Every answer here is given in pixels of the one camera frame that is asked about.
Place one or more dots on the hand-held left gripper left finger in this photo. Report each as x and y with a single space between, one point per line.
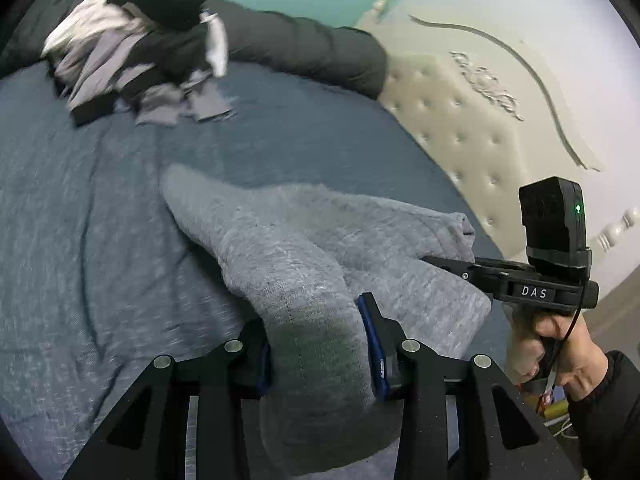
262 370

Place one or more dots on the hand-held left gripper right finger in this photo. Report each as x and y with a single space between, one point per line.
372 345

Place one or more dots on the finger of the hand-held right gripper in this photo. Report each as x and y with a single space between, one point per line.
450 265

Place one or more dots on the grey sweater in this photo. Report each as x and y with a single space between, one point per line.
280 260

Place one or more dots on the person's right forearm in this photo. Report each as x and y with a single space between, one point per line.
610 410

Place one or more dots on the pile of clothes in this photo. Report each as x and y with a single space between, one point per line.
130 55

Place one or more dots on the person's right hand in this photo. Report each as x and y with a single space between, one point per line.
575 360

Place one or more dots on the cream tufted headboard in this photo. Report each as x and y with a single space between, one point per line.
475 135

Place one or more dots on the bed with blue sheet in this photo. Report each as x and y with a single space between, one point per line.
75 210

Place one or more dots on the dark grey rolled duvet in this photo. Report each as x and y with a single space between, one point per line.
310 45

